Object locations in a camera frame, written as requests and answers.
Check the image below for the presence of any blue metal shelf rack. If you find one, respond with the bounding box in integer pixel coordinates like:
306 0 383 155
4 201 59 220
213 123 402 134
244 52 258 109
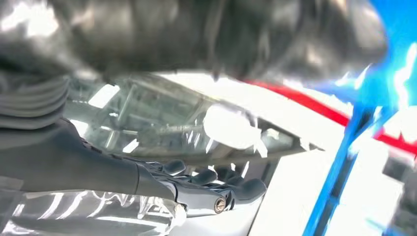
301 0 417 236

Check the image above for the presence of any white car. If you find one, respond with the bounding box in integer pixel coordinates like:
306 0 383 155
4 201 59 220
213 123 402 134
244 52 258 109
63 70 417 236

